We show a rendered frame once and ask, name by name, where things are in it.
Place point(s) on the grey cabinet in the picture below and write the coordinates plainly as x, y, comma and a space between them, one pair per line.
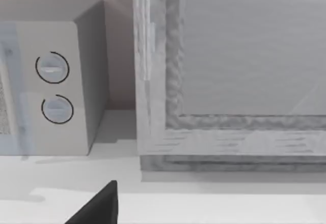
229, 81

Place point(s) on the pale microwave oven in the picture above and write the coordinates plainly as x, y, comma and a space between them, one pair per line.
61, 30

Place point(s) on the grey microwave knob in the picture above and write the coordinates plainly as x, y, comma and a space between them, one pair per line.
52, 66
57, 108

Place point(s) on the glass microwave door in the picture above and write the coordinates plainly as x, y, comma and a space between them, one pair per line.
7, 81

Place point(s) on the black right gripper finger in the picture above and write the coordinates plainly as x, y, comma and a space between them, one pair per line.
103, 207

